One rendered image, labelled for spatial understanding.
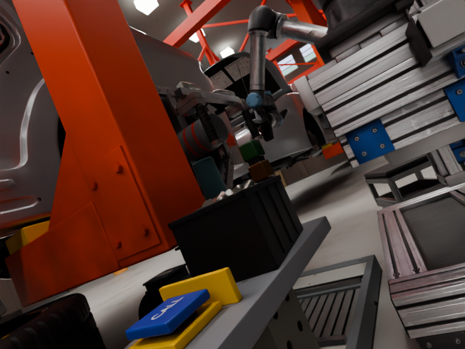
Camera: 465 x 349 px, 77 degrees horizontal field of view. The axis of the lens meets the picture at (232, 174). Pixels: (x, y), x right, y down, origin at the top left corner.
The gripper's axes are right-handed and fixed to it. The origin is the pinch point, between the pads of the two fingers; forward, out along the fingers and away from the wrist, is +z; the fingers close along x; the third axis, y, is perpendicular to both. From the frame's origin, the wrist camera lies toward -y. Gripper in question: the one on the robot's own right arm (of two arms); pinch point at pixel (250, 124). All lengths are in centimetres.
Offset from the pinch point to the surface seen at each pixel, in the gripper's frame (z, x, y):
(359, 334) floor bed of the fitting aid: 39, 20, -75
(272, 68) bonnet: -294, -60, 121
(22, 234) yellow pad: 80, -43, -12
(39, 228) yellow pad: 75, -42, -12
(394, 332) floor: 27, 26, -83
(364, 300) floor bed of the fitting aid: 21, 19, -75
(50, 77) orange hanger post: 81, -3, 13
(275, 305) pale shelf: 89, 32, -40
